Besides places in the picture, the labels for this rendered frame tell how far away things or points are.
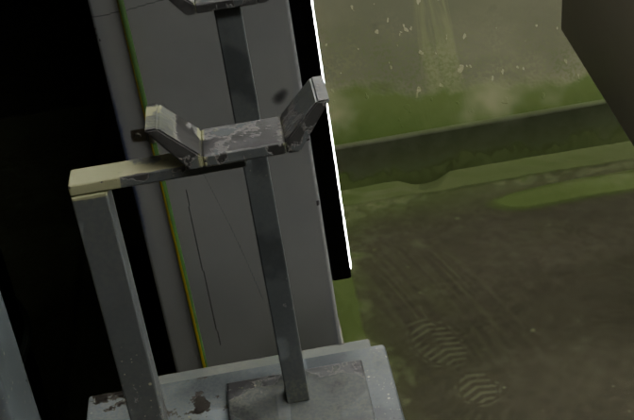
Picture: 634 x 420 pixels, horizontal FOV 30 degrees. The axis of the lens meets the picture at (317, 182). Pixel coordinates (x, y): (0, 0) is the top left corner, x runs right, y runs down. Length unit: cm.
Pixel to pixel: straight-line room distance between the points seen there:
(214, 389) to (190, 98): 34
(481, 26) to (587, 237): 55
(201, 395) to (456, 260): 154
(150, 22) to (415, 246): 142
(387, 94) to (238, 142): 211
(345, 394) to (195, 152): 37
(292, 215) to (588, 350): 103
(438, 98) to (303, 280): 144
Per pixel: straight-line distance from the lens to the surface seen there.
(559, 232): 245
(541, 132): 268
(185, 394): 89
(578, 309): 222
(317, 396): 84
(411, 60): 264
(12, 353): 71
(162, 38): 110
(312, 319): 125
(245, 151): 51
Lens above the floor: 132
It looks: 28 degrees down
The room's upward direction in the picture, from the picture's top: 9 degrees counter-clockwise
